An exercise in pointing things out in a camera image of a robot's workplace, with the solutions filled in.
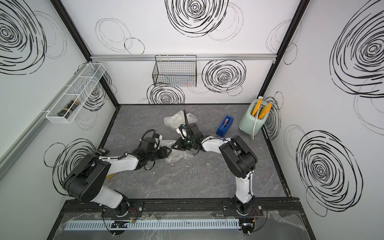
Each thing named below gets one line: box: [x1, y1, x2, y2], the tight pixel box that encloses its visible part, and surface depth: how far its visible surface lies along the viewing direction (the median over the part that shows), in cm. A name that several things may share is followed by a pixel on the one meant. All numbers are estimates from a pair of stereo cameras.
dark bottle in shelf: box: [57, 98, 80, 119], surface depth 68 cm
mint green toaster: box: [239, 99, 271, 136], surface depth 96 cm
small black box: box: [96, 148, 107, 156], surface depth 93 cm
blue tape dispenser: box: [216, 115, 234, 137], surface depth 104 cm
